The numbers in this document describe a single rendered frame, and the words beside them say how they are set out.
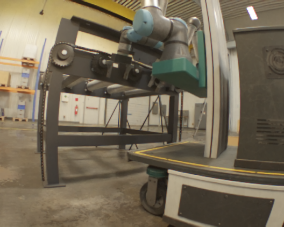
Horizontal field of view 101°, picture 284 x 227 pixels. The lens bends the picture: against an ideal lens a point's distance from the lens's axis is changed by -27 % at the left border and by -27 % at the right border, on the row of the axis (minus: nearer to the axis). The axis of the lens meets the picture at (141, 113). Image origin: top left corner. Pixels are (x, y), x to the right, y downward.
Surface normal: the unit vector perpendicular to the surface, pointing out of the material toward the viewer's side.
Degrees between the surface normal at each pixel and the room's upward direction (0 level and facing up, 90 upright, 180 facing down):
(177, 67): 90
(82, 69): 90
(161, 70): 90
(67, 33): 90
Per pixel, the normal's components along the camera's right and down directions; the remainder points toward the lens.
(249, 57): -0.62, -0.07
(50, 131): 0.65, 0.01
